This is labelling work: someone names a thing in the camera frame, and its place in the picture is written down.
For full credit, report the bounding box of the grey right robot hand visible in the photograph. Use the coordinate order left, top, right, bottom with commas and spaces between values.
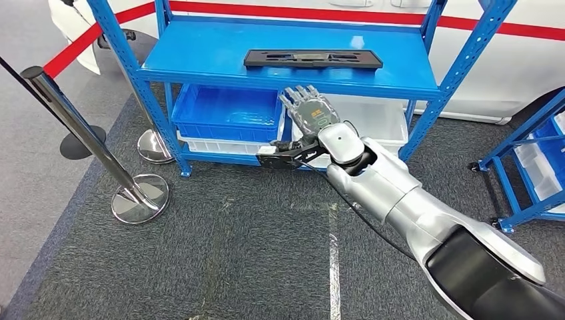
270, 85, 342, 153

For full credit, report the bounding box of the black plastic car part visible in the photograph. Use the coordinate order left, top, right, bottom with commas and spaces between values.
243, 49, 384, 70

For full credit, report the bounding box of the blue metal shelf rack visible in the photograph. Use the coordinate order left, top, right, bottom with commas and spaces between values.
86, 0, 520, 179

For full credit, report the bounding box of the red barrier belt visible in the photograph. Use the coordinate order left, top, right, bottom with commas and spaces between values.
169, 0, 565, 41
43, 1, 156, 79

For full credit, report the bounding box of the white plastic bin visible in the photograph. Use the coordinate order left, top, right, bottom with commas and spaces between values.
176, 130, 287, 156

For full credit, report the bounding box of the clear floor tape mark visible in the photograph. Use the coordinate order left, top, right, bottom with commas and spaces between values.
328, 203, 343, 320

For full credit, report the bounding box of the white car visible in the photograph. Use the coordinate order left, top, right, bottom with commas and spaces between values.
47, 0, 565, 125

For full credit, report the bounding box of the blue wheeled rack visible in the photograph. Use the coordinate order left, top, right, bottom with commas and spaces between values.
468, 88, 565, 234

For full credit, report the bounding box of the small clear plastic bin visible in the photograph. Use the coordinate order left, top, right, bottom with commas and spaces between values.
514, 141, 564, 202

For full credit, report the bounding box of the small blue plastic bin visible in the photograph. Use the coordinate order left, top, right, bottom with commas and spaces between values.
534, 117, 565, 177

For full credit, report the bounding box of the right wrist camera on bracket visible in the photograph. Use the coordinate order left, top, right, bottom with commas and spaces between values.
256, 143, 330, 171

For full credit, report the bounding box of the chrome stanchion post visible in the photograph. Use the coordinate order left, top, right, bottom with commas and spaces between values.
19, 65, 171, 225
96, 29, 176, 165

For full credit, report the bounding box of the black stanchion post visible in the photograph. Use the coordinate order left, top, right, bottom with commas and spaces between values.
0, 56, 108, 161

